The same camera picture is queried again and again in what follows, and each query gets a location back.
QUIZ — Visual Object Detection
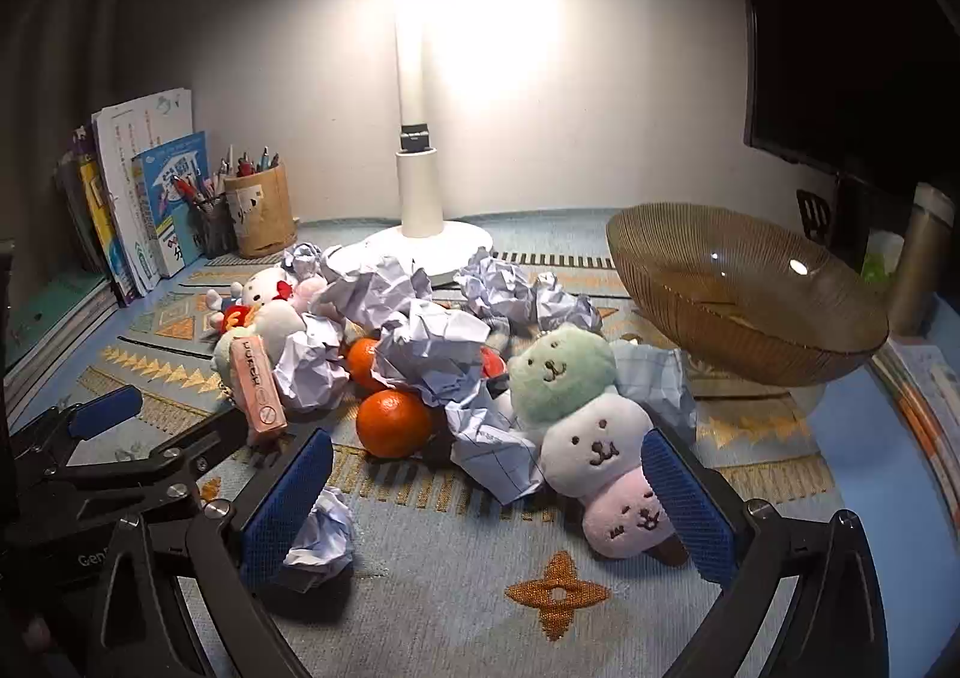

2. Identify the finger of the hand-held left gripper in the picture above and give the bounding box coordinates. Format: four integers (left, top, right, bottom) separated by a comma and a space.
11, 384, 143, 469
41, 408, 252, 521

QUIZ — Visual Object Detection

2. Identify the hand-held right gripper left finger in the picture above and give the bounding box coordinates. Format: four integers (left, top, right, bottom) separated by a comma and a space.
90, 427, 338, 678

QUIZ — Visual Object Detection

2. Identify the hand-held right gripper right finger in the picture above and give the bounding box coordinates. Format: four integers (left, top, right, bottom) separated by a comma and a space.
641, 427, 890, 678

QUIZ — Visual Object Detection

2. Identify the pink eraser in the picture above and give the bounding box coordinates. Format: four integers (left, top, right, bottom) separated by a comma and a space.
231, 337, 290, 445

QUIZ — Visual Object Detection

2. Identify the orange mandarin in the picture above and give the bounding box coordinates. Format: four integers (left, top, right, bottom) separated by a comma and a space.
356, 387, 434, 460
345, 338, 383, 394

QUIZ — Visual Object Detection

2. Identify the white kitty plush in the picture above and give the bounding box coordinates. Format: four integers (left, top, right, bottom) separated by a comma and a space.
202, 271, 297, 334

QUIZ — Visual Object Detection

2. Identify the amber ribbed glass bowl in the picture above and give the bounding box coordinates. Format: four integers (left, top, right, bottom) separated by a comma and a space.
606, 202, 890, 388

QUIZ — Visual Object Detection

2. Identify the crumpled white paper ball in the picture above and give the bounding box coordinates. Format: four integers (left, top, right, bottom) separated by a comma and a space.
283, 487, 357, 574

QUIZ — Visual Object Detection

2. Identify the green cover notebook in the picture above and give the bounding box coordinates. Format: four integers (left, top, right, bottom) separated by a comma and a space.
4, 269, 121, 386

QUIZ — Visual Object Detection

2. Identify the three-colour dango plush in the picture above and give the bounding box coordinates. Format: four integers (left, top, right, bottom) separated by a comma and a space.
508, 325, 691, 566

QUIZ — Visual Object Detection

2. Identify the cream plush toy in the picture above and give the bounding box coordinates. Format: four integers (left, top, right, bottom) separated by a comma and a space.
212, 307, 308, 386

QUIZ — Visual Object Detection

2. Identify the patterned woven table mat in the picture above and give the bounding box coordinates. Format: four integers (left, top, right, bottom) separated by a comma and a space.
7, 209, 912, 678

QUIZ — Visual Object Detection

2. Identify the yellow book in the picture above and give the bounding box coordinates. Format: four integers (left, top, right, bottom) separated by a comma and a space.
79, 157, 125, 304

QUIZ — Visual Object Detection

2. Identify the pile of crumpled paper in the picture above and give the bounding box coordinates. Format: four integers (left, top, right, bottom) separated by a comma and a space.
274, 243, 698, 506

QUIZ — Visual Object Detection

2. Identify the black mesh pen holder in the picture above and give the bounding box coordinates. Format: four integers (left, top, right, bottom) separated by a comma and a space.
191, 194, 239, 259

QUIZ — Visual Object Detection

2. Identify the pink plush toy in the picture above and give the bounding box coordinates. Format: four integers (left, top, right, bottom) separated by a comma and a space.
291, 273, 329, 313

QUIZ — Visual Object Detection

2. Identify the bunch of pens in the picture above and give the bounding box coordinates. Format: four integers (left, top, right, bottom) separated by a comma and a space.
217, 142, 282, 180
171, 172, 226, 206

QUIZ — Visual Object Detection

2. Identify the blue cover book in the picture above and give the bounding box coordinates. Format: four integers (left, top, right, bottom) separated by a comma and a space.
131, 130, 209, 278

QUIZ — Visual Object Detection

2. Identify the wooden pen holder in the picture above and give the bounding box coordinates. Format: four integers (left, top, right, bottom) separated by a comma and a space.
223, 162, 297, 259

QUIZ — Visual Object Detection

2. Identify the purple book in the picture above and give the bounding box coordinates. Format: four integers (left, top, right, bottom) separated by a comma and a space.
52, 127, 98, 274

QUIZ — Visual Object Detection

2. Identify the green white packet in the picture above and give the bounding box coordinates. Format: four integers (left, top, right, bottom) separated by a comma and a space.
859, 232, 905, 285

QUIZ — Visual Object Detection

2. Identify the white desk lamp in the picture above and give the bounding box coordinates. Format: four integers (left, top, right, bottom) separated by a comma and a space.
326, 0, 496, 283

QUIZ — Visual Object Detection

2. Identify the olive metal flask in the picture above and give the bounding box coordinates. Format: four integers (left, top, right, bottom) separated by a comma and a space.
885, 183, 957, 338

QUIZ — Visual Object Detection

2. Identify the grey curtain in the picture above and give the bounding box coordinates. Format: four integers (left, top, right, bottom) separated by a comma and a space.
0, 0, 196, 289

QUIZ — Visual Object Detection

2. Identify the dark monitor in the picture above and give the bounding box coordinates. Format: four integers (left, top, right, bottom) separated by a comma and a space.
727, 0, 960, 199

